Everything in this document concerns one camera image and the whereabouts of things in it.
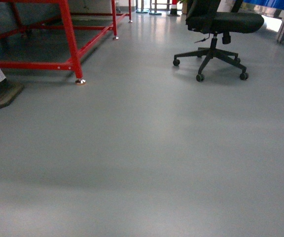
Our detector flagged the red metal frame table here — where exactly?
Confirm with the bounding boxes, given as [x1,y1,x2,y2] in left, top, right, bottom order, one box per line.
[0,0,132,85]

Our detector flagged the black office chair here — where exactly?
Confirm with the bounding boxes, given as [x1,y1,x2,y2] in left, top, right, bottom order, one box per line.
[173,0,264,82]

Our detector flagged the steel roller rack frame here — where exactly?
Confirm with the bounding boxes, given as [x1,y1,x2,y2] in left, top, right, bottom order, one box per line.
[241,0,284,43]

